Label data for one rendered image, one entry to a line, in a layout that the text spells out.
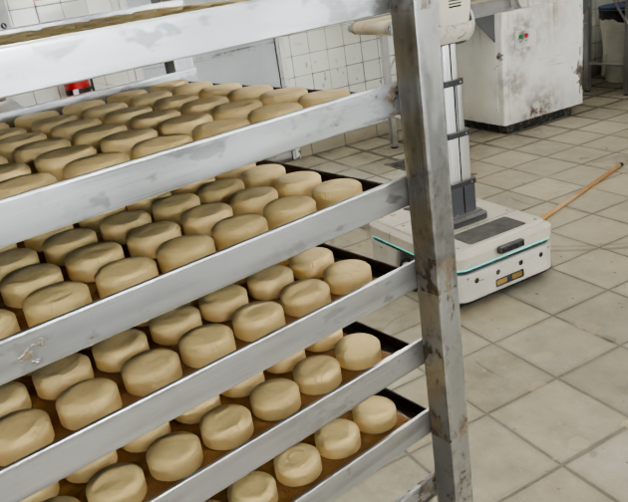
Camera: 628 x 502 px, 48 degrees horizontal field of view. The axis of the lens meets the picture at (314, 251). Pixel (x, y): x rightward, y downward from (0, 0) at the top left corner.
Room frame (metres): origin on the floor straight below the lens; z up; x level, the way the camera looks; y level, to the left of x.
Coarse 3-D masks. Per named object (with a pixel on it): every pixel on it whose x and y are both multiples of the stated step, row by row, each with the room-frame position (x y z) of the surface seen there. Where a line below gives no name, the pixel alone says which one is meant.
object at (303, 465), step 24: (360, 408) 0.67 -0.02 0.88; (384, 408) 0.66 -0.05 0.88; (336, 432) 0.63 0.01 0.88; (360, 432) 0.65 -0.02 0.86; (384, 432) 0.65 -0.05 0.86; (288, 456) 0.61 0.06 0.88; (312, 456) 0.60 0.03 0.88; (336, 456) 0.61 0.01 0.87; (240, 480) 0.58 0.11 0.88; (264, 480) 0.57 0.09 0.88; (288, 480) 0.58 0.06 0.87; (312, 480) 0.58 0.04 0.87
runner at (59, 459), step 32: (384, 288) 0.62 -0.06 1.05; (416, 288) 0.64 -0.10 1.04; (320, 320) 0.57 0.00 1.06; (352, 320) 0.59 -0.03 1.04; (256, 352) 0.53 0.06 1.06; (288, 352) 0.55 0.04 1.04; (192, 384) 0.49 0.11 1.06; (224, 384) 0.51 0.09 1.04; (128, 416) 0.46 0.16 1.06; (160, 416) 0.47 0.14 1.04; (64, 448) 0.43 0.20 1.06; (96, 448) 0.44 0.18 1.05; (0, 480) 0.40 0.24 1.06; (32, 480) 0.41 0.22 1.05
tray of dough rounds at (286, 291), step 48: (240, 288) 0.65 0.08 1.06; (288, 288) 0.64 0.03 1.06; (336, 288) 0.64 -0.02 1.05; (144, 336) 0.58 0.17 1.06; (192, 336) 0.56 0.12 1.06; (240, 336) 0.58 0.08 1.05; (48, 384) 0.52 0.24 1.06; (96, 384) 0.51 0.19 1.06; (144, 384) 0.51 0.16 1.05; (0, 432) 0.46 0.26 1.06; (48, 432) 0.46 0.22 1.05
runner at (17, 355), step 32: (384, 192) 0.62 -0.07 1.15; (288, 224) 0.56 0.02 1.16; (320, 224) 0.58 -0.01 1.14; (352, 224) 0.60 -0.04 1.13; (224, 256) 0.52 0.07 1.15; (256, 256) 0.54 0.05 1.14; (288, 256) 0.56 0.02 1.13; (128, 288) 0.47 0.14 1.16; (160, 288) 0.49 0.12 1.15; (192, 288) 0.50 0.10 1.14; (64, 320) 0.44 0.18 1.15; (96, 320) 0.46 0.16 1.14; (128, 320) 0.47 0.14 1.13; (0, 352) 0.42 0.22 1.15; (32, 352) 0.43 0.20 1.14; (64, 352) 0.44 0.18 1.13; (0, 384) 0.41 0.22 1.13
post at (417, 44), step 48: (432, 0) 0.63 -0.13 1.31; (432, 48) 0.63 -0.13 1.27; (432, 96) 0.63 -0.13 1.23; (432, 144) 0.62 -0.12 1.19; (432, 192) 0.62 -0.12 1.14; (432, 240) 0.62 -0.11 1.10; (432, 288) 0.62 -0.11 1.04; (432, 336) 0.63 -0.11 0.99; (432, 384) 0.63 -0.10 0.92; (432, 432) 0.64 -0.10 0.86
